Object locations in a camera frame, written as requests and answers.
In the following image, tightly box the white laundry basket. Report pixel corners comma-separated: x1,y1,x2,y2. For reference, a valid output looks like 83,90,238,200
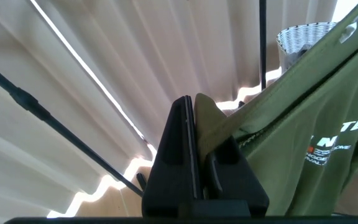
275,21,338,74

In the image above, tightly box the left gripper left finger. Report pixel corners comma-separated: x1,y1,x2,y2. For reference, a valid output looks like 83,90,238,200
141,95,203,218

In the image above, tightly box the black clothes rack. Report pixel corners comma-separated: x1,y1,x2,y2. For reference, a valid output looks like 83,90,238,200
0,0,268,198

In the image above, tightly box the beige curtain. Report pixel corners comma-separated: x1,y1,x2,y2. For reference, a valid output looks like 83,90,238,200
0,0,339,220

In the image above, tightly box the green printed t-shirt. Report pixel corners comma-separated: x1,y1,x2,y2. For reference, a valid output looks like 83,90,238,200
193,0,358,217

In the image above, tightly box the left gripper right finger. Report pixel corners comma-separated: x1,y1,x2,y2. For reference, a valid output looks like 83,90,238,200
202,136,270,217

